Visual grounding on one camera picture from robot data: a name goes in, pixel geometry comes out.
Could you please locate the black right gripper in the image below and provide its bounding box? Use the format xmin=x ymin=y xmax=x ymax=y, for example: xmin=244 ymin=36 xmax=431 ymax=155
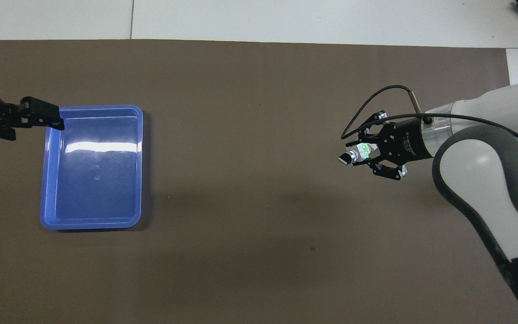
xmin=357 ymin=110 xmax=435 ymax=181

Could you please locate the green knob switch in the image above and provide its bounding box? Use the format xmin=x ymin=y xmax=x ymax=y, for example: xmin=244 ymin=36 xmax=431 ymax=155
xmin=338 ymin=141 xmax=375 ymax=166

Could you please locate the blue plastic tray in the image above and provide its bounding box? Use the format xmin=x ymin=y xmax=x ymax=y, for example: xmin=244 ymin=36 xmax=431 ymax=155
xmin=39 ymin=104 xmax=144 ymax=231

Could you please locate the brown table mat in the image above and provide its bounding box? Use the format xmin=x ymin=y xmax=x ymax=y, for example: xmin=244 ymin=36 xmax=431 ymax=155
xmin=0 ymin=39 xmax=518 ymax=324

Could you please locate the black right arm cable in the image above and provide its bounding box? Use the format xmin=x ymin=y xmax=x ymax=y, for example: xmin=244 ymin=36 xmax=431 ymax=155
xmin=340 ymin=85 xmax=518 ymax=140

